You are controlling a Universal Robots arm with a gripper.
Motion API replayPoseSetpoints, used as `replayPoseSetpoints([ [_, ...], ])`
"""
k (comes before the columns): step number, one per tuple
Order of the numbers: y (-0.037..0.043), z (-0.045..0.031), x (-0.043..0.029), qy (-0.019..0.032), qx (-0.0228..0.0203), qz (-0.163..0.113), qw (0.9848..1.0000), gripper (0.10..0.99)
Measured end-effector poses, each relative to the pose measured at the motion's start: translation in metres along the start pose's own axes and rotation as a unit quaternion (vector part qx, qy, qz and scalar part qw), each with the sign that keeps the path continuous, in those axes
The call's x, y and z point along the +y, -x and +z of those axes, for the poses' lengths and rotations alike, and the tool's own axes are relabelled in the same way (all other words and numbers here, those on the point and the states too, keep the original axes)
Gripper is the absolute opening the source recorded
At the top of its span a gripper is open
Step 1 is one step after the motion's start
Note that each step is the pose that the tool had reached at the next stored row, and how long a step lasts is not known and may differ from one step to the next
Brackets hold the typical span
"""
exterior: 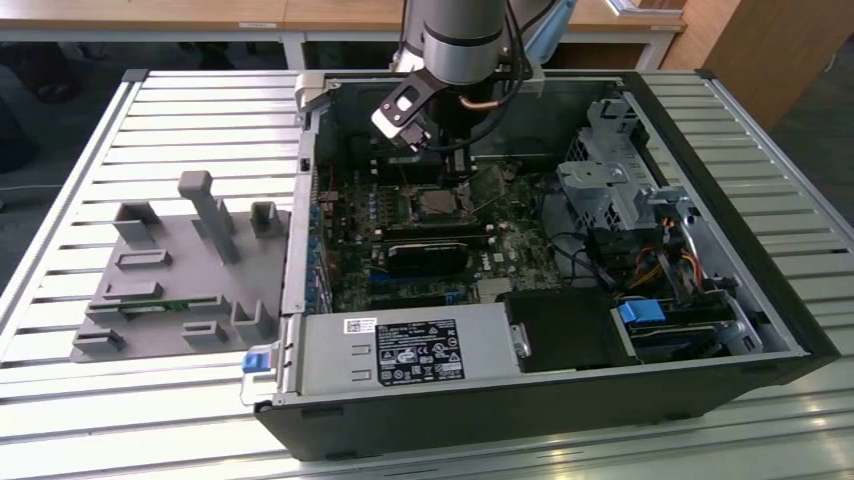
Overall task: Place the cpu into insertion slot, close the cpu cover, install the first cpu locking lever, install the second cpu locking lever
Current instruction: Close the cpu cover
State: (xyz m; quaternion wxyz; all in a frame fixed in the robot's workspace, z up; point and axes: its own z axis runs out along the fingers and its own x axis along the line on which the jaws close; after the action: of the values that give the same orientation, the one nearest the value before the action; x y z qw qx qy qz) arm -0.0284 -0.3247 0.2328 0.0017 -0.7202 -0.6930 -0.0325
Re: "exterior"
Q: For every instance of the silver square CPU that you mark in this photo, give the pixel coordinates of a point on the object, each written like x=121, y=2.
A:
x=442, y=201

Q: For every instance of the black RAM slot bank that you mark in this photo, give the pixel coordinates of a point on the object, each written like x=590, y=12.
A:
x=434, y=232
x=408, y=173

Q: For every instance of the CPU socket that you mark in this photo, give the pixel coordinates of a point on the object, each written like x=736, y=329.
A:
x=414, y=216

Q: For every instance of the black rear case fan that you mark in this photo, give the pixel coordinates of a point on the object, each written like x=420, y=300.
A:
x=363, y=150

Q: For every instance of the pale blue teach pendant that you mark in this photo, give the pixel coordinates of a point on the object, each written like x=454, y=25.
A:
x=550, y=30

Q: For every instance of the perforated metal drive cage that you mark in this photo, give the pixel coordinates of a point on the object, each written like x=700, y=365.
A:
x=601, y=190

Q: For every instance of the green motherboard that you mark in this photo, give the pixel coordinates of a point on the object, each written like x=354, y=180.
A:
x=528, y=250

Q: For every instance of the black graphics card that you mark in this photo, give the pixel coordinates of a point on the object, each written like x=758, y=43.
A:
x=428, y=257

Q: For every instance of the white paper stack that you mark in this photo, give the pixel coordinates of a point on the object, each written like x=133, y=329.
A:
x=621, y=5

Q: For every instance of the small silver chipset heatsink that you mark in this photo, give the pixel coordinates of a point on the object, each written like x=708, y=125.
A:
x=496, y=289

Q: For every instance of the black plastic shroud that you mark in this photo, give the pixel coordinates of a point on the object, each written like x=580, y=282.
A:
x=568, y=325

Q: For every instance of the blue disk carrier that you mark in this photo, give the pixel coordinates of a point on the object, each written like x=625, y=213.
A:
x=641, y=312

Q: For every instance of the wooden cabinet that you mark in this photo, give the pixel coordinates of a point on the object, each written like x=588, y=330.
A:
x=768, y=50

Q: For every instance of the long wooden desk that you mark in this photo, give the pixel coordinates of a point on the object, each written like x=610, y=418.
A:
x=167, y=15

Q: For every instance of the silver power supply unit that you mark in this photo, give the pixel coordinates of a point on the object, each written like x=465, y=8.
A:
x=334, y=350

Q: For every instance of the gray parts rack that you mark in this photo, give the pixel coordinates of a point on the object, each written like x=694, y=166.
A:
x=181, y=280

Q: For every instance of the green RAM stick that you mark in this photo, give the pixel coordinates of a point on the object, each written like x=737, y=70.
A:
x=177, y=304

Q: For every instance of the blue case latch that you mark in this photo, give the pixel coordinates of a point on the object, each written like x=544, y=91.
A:
x=257, y=361

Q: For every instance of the black open PC case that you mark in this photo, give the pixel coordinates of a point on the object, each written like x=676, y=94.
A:
x=468, y=430

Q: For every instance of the dark office chair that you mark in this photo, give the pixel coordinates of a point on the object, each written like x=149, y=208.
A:
x=14, y=125

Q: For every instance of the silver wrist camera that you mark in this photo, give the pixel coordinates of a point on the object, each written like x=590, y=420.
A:
x=401, y=107

